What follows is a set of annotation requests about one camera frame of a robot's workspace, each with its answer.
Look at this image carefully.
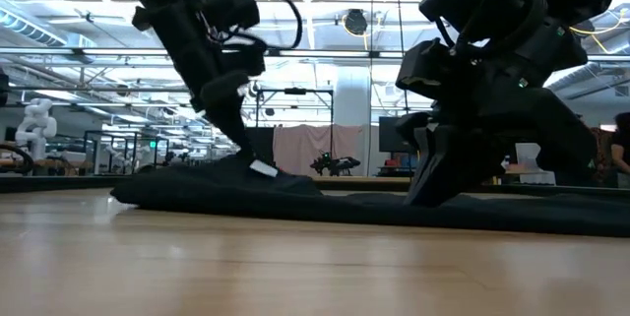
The black wire shelf frame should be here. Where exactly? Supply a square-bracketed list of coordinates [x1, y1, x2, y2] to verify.
[83, 130, 171, 176]

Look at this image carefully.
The pink cloth backdrop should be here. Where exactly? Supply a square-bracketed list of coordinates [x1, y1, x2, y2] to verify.
[272, 123, 365, 177]

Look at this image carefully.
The white robot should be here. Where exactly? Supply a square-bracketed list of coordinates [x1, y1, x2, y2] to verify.
[14, 97, 59, 160]

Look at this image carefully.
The black round chair rim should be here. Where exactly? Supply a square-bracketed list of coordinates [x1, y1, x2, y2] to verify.
[0, 143, 35, 175]

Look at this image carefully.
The white hanging cloth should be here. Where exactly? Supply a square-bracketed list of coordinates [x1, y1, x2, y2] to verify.
[514, 142, 557, 185]

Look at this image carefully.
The black right camera cable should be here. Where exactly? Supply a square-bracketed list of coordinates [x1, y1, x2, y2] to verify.
[455, 0, 548, 57]

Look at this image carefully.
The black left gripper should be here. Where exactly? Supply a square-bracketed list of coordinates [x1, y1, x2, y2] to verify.
[131, 0, 270, 162]

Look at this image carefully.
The long ceiling light strip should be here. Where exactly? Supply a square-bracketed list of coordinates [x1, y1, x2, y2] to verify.
[0, 47, 630, 60]

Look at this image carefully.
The black ceiling cable reel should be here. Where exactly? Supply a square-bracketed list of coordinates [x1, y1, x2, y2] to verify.
[343, 8, 369, 36]

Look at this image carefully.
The black camera stand frame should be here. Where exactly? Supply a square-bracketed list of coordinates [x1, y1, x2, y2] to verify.
[254, 88, 336, 159]

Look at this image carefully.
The red patterned tapestry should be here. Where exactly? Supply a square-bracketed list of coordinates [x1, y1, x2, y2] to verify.
[590, 126, 614, 179]

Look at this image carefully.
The black monitor on stand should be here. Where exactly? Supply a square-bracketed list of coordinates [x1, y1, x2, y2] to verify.
[378, 116, 419, 154]

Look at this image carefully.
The black screen panel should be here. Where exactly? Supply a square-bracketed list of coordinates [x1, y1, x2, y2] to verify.
[244, 126, 276, 164]

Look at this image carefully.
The white building column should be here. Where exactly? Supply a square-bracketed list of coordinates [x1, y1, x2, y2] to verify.
[336, 66, 373, 128]

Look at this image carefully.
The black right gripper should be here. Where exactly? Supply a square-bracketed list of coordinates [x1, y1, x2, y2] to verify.
[396, 15, 598, 208]

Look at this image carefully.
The person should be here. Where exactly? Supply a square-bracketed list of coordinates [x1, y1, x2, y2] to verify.
[609, 111, 630, 175]

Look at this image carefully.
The black camera cable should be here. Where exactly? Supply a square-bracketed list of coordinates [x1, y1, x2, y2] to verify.
[245, 0, 304, 52]
[455, 0, 548, 57]

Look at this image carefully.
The black left camera cable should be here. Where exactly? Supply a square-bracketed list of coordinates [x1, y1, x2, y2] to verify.
[245, 0, 304, 52]

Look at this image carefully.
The black towel with white tag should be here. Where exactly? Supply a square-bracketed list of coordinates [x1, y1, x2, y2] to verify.
[110, 156, 630, 238]

